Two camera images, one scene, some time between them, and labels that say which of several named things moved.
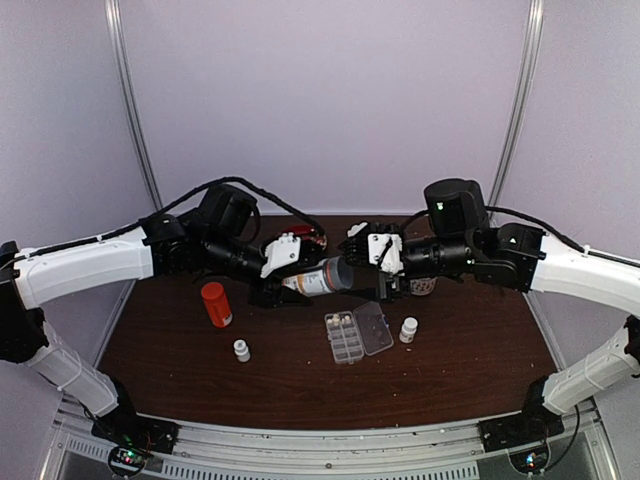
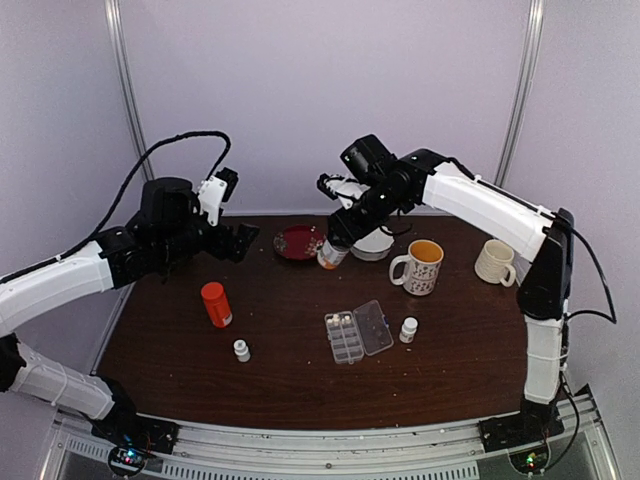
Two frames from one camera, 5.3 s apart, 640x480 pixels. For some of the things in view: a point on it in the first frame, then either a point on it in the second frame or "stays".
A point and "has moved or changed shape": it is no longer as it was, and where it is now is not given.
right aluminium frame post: x=521 y=96 stays
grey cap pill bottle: x=332 y=275 has moved or changed shape
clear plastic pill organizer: x=358 y=333 stays
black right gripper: x=389 y=279 -> x=350 y=229
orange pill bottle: x=217 y=304 stays
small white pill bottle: x=408 y=330 stays
